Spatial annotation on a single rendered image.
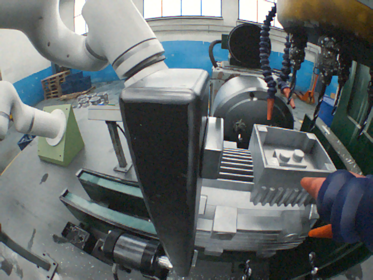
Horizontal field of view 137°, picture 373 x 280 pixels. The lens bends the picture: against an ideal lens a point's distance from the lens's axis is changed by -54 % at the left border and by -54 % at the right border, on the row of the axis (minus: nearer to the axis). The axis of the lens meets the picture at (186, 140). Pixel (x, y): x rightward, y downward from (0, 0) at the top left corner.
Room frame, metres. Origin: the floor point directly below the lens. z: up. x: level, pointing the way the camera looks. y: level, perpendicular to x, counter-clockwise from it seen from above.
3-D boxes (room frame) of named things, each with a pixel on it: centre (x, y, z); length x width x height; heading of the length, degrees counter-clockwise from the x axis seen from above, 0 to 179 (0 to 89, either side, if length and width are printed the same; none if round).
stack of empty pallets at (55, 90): (5.19, 5.34, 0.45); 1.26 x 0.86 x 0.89; 85
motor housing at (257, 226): (0.16, -0.12, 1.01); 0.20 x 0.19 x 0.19; 77
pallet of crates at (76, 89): (4.66, 3.81, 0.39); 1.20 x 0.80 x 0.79; 93
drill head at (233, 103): (0.50, -0.22, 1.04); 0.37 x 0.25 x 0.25; 169
